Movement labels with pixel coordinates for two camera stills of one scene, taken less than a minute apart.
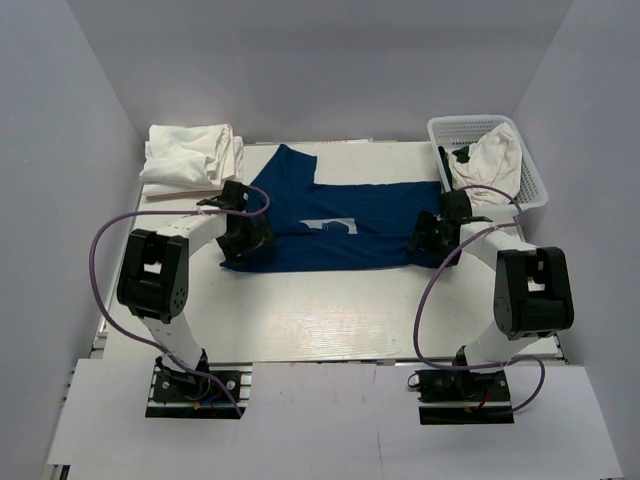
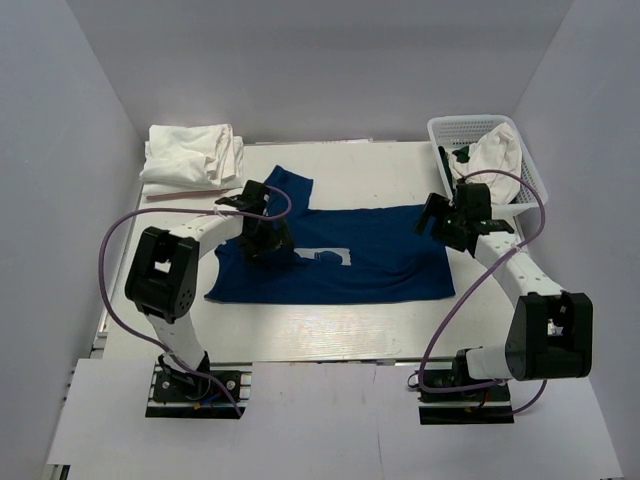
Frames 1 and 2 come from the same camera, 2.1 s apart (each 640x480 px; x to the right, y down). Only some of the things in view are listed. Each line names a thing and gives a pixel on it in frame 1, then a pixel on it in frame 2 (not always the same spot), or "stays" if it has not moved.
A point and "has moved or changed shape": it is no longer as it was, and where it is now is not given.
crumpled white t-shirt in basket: x=494 y=161 stays
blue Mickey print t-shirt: x=335 y=226 has moved or changed shape
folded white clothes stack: x=153 y=185 stays
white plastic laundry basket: x=464 y=130 stays
